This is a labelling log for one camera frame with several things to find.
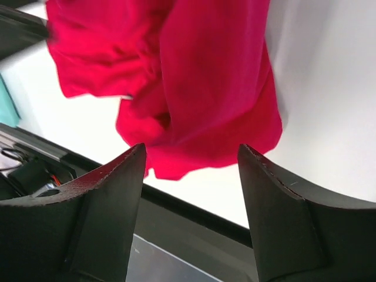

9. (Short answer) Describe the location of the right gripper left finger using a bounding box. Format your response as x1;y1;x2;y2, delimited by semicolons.
1;144;146;281

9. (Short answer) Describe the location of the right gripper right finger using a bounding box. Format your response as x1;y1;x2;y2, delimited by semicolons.
237;145;375;281

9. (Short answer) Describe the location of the magenta red t shirt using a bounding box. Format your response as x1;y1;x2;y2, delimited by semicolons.
46;1;283;180

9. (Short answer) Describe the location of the folded teal t shirt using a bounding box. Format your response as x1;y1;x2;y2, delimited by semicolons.
0;76;20;127

